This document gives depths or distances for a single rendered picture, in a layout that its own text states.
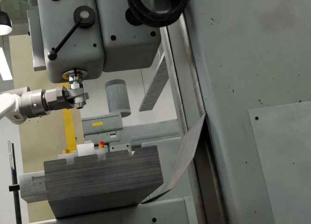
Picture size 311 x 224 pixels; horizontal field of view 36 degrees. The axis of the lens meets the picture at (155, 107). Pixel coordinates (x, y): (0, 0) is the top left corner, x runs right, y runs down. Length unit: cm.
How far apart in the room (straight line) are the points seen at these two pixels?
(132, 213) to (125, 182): 41
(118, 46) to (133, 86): 970
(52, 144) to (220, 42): 204
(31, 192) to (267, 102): 74
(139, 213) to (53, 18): 68
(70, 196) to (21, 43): 268
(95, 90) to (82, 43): 958
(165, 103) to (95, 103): 161
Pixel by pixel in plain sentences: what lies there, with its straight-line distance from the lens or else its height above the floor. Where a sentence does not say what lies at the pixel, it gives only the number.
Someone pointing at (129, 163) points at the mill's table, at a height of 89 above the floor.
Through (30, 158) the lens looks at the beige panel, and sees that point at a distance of 333.
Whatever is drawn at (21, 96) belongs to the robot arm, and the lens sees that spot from 164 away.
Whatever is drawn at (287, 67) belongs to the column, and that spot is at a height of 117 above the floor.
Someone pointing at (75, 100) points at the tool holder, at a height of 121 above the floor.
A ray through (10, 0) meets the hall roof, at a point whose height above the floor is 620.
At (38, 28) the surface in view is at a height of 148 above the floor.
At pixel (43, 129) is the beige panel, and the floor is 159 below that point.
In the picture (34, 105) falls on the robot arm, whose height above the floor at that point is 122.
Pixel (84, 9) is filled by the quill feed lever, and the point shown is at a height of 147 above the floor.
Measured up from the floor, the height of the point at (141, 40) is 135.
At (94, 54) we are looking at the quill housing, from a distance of 157.
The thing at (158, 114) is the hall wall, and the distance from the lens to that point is 1114.
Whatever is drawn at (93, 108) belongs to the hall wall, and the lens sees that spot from 1102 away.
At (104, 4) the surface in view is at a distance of 162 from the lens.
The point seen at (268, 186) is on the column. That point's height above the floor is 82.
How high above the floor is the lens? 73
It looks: 15 degrees up
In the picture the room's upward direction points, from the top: 11 degrees counter-clockwise
